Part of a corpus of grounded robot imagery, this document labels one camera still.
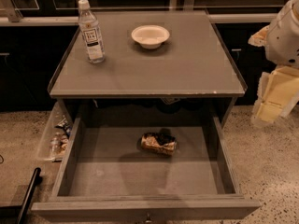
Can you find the snack items in bin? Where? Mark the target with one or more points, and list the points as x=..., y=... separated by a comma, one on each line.
x=59, y=141

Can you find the white paper bowl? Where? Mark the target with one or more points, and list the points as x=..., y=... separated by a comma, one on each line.
x=150, y=36

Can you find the open grey top drawer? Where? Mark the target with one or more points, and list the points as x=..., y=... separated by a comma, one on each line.
x=106, y=175

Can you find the orange soda can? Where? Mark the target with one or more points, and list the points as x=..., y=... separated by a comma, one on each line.
x=159, y=143

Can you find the clear plastic water bottle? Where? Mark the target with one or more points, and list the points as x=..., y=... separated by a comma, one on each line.
x=90, y=29

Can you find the grey cabinet with counter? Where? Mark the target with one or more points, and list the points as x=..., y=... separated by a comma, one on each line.
x=192, y=63

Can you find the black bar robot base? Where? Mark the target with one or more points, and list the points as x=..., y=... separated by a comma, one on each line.
x=19, y=210

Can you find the metal drawer handle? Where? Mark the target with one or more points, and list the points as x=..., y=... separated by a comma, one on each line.
x=148, y=219

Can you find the clear plastic storage bin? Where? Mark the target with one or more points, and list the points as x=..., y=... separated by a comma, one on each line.
x=43, y=150

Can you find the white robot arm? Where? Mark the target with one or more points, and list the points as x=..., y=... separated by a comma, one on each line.
x=282, y=40

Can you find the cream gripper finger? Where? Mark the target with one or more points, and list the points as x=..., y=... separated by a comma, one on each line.
x=259, y=38
x=278, y=94

